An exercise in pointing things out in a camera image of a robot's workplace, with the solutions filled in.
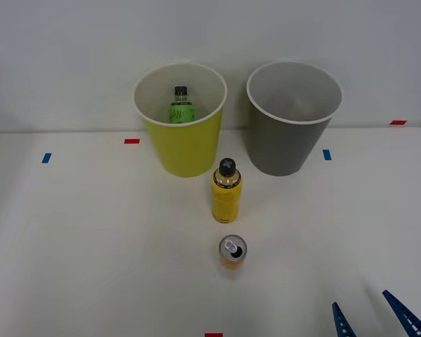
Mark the orange drink can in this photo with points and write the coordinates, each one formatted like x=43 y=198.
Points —
x=232 y=247

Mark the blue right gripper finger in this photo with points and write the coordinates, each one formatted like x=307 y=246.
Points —
x=342 y=324
x=405 y=316

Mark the grey plastic bin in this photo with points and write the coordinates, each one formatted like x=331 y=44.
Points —
x=284 y=144

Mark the green label plastic bottle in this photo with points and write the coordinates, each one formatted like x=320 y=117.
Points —
x=181 y=113

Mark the yellow label plastic bottle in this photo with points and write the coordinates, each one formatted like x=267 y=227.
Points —
x=226 y=201

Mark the yellow-green plastic bin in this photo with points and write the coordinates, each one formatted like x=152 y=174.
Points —
x=189 y=147

